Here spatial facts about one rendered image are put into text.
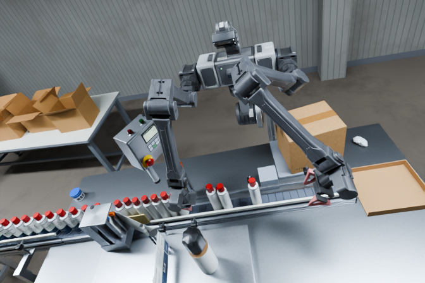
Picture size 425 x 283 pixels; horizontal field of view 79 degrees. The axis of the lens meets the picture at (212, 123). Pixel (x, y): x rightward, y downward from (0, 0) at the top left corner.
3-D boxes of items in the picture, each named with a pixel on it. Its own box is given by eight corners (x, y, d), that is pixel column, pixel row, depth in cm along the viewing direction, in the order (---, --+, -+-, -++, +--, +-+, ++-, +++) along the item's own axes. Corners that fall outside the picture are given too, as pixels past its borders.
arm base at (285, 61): (296, 74, 126) (296, 52, 119) (299, 83, 120) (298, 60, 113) (279, 77, 128) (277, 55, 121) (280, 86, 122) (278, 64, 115)
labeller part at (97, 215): (79, 228, 121) (78, 227, 121) (87, 207, 130) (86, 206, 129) (105, 224, 119) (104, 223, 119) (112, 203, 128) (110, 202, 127)
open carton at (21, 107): (20, 143, 265) (-8, 115, 242) (49, 110, 305) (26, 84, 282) (56, 138, 255) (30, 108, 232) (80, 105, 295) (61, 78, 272)
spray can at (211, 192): (213, 213, 139) (203, 191, 126) (213, 204, 143) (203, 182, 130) (222, 211, 138) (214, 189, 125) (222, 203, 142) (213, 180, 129)
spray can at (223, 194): (224, 212, 137) (214, 191, 124) (223, 204, 141) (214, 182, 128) (233, 211, 136) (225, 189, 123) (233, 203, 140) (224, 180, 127)
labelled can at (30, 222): (41, 239, 154) (16, 222, 141) (45, 230, 158) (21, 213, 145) (49, 237, 154) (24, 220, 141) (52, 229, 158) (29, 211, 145)
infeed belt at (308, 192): (65, 241, 153) (61, 238, 151) (71, 228, 160) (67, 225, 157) (355, 199, 129) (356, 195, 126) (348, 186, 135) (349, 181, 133)
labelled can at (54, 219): (63, 235, 152) (40, 218, 139) (67, 227, 156) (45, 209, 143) (71, 234, 151) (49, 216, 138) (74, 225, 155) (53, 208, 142)
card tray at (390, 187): (367, 216, 122) (369, 212, 120) (345, 173, 142) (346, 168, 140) (437, 207, 118) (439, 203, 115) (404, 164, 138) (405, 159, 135)
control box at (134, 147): (131, 165, 123) (112, 138, 111) (155, 141, 132) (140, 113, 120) (145, 172, 117) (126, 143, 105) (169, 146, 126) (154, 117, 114)
